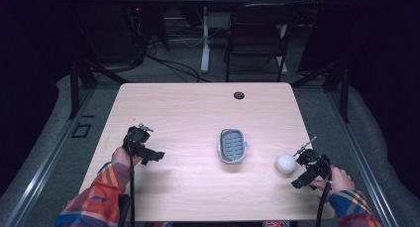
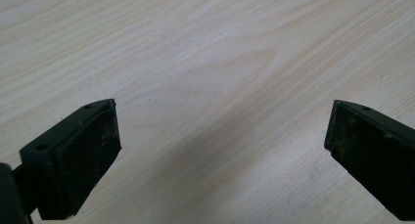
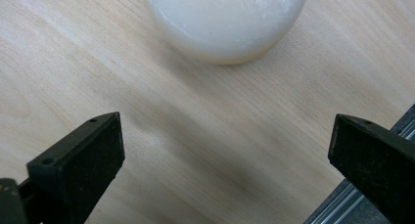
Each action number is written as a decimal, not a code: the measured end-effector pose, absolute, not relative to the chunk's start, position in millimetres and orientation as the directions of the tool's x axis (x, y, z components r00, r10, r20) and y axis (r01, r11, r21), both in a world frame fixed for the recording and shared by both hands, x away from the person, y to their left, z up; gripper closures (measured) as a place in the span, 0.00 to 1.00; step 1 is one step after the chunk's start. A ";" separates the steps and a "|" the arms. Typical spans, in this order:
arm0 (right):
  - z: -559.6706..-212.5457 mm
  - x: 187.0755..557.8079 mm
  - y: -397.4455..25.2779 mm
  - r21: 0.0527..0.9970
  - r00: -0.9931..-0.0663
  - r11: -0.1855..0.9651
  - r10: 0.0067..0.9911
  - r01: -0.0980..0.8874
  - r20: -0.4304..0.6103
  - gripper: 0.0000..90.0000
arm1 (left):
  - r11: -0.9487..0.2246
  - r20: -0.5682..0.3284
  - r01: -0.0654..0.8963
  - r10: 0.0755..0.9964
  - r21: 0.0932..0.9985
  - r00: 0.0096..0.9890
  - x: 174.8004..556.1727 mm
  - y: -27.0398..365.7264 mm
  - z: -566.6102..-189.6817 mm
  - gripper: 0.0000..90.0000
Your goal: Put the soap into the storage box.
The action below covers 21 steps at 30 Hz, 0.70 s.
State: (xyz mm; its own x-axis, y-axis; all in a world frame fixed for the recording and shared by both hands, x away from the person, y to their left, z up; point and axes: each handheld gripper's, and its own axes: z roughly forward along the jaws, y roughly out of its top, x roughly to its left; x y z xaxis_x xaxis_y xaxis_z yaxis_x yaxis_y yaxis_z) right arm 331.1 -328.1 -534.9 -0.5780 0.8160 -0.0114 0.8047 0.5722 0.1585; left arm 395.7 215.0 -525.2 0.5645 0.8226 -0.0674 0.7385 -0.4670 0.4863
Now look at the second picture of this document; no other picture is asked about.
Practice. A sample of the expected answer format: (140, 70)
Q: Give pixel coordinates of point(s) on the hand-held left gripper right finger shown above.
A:
(375, 152)

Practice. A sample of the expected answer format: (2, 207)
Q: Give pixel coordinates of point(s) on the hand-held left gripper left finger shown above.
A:
(76, 155)

